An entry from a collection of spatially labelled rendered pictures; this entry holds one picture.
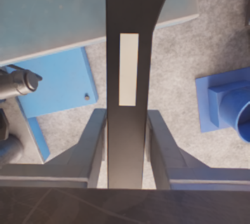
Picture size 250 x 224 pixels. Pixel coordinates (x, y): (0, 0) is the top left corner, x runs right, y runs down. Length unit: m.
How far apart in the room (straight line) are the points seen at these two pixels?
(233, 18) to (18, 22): 1.35
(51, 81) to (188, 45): 0.94
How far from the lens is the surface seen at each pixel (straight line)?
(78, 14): 0.20
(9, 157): 1.37
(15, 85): 0.83
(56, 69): 1.22
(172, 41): 1.29
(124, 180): 0.17
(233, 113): 1.20
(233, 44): 1.46
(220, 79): 1.44
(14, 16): 0.22
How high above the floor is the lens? 1.25
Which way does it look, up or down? 73 degrees down
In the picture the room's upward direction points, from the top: 180 degrees clockwise
